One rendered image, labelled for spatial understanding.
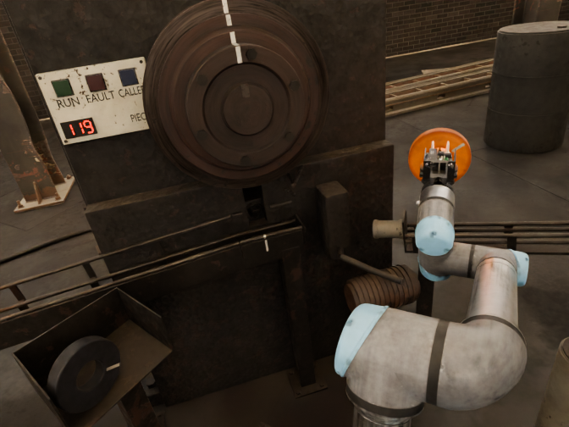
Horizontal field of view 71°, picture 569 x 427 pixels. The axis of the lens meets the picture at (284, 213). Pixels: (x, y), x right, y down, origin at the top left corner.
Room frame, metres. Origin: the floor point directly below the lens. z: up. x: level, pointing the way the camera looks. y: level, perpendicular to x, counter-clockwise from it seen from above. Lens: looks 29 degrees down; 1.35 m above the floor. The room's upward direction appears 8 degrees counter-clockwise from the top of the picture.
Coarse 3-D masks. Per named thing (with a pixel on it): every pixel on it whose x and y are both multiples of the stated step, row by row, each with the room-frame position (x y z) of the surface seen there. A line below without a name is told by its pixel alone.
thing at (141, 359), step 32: (64, 320) 0.75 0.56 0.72; (96, 320) 0.79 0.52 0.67; (128, 320) 0.85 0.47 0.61; (160, 320) 0.72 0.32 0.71; (32, 352) 0.69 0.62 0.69; (128, 352) 0.73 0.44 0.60; (160, 352) 0.71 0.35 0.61; (32, 384) 0.63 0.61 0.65; (128, 384) 0.64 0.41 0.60; (64, 416) 0.59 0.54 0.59; (96, 416) 0.57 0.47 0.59; (128, 416) 0.67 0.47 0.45
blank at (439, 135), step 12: (432, 132) 0.98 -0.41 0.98; (444, 132) 0.97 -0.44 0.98; (456, 132) 0.97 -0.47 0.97; (420, 144) 0.99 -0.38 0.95; (444, 144) 0.97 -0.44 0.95; (456, 144) 0.95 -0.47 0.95; (468, 144) 0.96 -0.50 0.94; (420, 156) 0.99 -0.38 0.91; (456, 156) 0.95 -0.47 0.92; (468, 156) 0.94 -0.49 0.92; (468, 168) 0.94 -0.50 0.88; (420, 180) 0.99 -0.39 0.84
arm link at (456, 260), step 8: (456, 248) 0.70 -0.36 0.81; (464, 248) 0.70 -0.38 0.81; (424, 256) 0.71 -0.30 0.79; (432, 256) 0.69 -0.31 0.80; (440, 256) 0.69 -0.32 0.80; (448, 256) 0.69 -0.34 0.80; (456, 256) 0.69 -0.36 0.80; (464, 256) 0.68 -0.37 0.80; (424, 264) 0.72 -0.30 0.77; (432, 264) 0.70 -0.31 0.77; (440, 264) 0.69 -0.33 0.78; (448, 264) 0.69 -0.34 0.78; (456, 264) 0.68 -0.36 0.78; (464, 264) 0.67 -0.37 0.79; (424, 272) 0.72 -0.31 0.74; (432, 272) 0.71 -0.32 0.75; (440, 272) 0.70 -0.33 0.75; (448, 272) 0.69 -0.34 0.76; (456, 272) 0.68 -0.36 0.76; (464, 272) 0.67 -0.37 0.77
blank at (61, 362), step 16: (96, 336) 0.67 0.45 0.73; (64, 352) 0.61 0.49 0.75; (80, 352) 0.62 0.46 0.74; (96, 352) 0.64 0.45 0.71; (112, 352) 0.66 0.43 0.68; (64, 368) 0.58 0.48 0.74; (80, 368) 0.60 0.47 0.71; (96, 368) 0.65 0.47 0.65; (112, 368) 0.65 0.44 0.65; (48, 384) 0.57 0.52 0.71; (64, 384) 0.57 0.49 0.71; (96, 384) 0.62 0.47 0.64; (112, 384) 0.64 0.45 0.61; (64, 400) 0.56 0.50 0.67; (80, 400) 0.58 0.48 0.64; (96, 400) 0.60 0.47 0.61
